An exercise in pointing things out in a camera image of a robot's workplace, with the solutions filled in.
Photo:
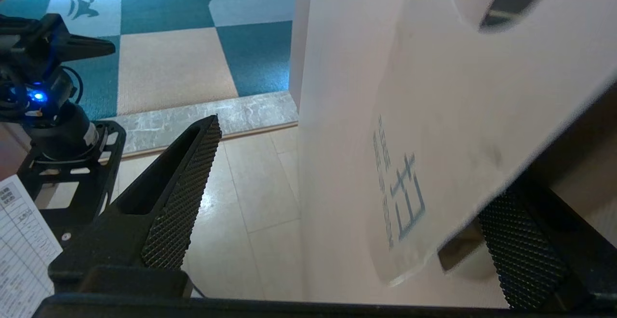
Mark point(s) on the printed paper form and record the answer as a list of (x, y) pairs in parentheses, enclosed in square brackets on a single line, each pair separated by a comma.
[(24, 250)]

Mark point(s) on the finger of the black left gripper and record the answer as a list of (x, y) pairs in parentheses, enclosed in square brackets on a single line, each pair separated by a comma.
[(91, 48)]

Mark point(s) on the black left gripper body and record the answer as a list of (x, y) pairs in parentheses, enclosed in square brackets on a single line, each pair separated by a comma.
[(50, 43)]

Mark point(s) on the do-not-disturb door hanger sign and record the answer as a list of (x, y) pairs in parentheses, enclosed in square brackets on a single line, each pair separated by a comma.
[(458, 115)]

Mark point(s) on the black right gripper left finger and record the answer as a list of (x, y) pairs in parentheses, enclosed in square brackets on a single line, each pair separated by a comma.
[(144, 231)]

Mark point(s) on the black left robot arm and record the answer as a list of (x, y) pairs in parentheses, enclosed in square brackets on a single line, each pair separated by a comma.
[(60, 135)]

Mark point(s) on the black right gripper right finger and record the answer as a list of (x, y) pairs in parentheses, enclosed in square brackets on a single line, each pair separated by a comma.
[(544, 255)]

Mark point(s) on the beige door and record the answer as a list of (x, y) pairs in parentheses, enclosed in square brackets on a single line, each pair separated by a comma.
[(337, 115)]

